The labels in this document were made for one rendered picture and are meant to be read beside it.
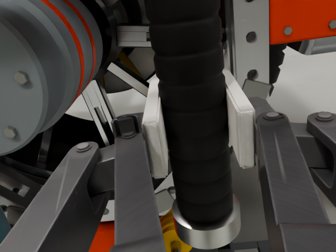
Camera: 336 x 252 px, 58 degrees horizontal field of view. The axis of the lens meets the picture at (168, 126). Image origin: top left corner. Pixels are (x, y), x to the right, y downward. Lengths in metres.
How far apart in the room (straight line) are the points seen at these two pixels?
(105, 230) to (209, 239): 0.33
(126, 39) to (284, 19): 0.22
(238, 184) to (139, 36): 1.13
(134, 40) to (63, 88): 0.21
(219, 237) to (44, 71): 0.17
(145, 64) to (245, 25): 0.35
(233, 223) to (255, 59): 0.23
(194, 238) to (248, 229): 1.09
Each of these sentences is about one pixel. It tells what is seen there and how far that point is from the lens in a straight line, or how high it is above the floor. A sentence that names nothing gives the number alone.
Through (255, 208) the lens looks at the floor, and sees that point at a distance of 1.37.
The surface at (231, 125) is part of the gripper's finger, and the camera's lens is 0.16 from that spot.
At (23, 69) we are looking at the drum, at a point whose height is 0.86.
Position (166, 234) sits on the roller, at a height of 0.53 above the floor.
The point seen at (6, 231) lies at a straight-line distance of 0.45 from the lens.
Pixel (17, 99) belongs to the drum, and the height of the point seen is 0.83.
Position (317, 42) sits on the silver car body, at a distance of 0.62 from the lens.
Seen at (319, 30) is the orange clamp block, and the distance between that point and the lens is 0.40.
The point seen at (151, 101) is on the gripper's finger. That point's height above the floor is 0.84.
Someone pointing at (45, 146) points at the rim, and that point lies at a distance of 0.58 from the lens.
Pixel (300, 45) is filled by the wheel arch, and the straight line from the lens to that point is 0.64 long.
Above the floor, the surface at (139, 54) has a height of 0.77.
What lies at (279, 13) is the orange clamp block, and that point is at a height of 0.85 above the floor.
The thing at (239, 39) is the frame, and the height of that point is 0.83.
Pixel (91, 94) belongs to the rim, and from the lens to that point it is 0.51.
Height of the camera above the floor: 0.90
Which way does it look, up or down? 25 degrees down
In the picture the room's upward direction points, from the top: 9 degrees counter-clockwise
